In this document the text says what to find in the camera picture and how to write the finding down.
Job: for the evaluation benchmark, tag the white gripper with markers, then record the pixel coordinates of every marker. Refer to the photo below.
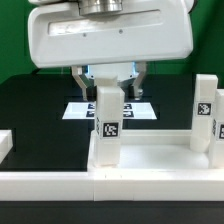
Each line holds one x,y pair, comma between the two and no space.
60,35

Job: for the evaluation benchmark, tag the white desk top tray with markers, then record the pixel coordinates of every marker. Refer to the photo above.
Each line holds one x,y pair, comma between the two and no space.
163,150

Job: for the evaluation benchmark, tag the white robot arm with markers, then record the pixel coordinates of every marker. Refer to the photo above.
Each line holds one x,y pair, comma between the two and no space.
125,72

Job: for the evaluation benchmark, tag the fiducial marker sheet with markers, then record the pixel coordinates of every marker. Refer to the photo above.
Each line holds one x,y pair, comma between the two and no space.
86,110

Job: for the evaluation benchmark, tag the white block left edge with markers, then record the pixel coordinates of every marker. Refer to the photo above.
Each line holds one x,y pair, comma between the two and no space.
6,143

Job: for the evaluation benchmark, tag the white front barrier wall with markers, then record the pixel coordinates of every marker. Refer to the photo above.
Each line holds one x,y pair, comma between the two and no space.
146,186

